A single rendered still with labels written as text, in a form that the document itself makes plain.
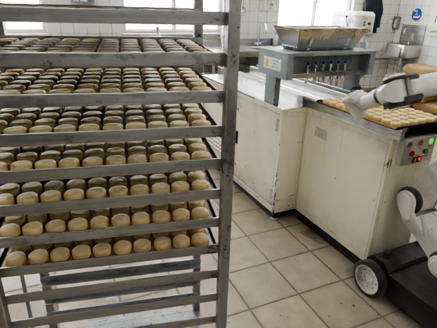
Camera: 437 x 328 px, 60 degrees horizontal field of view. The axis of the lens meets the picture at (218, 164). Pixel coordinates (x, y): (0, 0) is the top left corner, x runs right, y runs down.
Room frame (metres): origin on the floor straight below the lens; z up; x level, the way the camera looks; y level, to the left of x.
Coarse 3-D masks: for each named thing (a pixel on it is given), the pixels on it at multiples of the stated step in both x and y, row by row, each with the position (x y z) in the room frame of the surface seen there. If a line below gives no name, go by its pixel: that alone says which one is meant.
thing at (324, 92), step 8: (256, 72) 3.60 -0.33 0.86; (288, 80) 3.15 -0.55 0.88; (296, 80) 3.05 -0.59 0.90; (304, 88) 2.95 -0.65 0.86; (312, 88) 2.87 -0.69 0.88; (320, 88) 2.79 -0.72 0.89; (328, 96) 2.70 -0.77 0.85; (336, 96) 2.63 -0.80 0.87; (344, 96) 2.56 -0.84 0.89; (424, 128) 2.00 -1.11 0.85; (432, 128) 1.96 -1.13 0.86
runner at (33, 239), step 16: (144, 224) 0.89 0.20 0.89; (160, 224) 0.90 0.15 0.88; (176, 224) 0.91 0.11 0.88; (192, 224) 0.92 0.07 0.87; (208, 224) 0.93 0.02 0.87; (0, 240) 0.80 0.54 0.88; (16, 240) 0.81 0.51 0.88; (32, 240) 0.82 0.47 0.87; (48, 240) 0.83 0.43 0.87; (64, 240) 0.84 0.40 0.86; (80, 240) 0.85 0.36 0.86
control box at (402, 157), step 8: (416, 136) 1.89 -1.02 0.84; (424, 136) 1.89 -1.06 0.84; (432, 136) 1.90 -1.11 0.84; (400, 144) 1.83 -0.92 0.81; (416, 144) 1.85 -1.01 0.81; (424, 144) 1.88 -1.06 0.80; (432, 144) 1.91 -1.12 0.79; (400, 152) 1.82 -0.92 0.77; (408, 152) 1.83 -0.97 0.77; (416, 152) 1.86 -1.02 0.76; (400, 160) 1.81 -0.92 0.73; (408, 160) 1.84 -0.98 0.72; (416, 160) 1.86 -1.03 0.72; (424, 160) 1.89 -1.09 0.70
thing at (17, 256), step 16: (96, 240) 0.95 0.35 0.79; (112, 240) 0.98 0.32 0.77; (128, 240) 0.97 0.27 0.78; (144, 240) 0.95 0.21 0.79; (160, 240) 0.95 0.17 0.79; (176, 240) 0.96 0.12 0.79; (192, 240) 0.97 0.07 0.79; (208, 240) 0.99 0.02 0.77; (16, 256) 0.86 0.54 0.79; (32, 256) 0.86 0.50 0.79; (48, 256) 0.88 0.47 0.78; (64, 256) 0.87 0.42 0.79; (80, 256) 0.87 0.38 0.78; (96, 256) 0.89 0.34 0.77
